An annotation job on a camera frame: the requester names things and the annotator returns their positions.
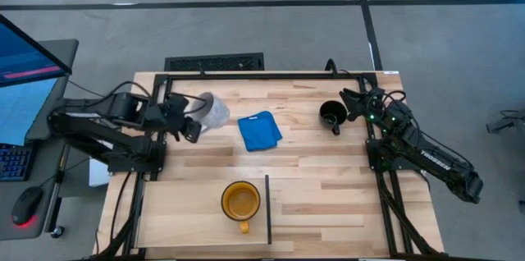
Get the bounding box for black mug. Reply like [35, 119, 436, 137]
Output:
[318, 99, 349, 137]

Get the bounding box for black table frame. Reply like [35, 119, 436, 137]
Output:
[98, 71, 446, 260]

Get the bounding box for grey side desk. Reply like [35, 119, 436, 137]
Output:
[0, 39, 80, 241]

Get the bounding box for wooden shelf with black frame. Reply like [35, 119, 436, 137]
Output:
[136, 174, 273, 250]

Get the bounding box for black floor grille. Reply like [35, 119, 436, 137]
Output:
[164, 52, 265, 72]

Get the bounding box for black computer mouse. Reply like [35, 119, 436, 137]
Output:
[11, 185, 44, 227]

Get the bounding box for white box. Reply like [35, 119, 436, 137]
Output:
[89, 158, 112, 188]

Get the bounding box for black keyboard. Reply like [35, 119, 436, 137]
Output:
[0, 142, 32, 183]

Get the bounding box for yellow mug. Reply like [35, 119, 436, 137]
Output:
[221, 181, 262, 235]

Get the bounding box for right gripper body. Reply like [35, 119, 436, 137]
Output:
[358, 89, 387, 125]

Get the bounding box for blue cloth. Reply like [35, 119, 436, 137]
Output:
[237, 110, 284, 153]

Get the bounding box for black cable loop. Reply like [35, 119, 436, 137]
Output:
[325, 58, 340, 77]

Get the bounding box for grey patterned mug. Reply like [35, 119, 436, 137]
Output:
[189, 91, 231, 134]

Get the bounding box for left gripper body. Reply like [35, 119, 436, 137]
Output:
[157, 94, 194, 142]

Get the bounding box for black cable bundle on floor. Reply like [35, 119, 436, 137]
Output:
[486, 108, 525, 135]

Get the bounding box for computer monitor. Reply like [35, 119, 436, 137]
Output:
[0, 13, 74, 89]

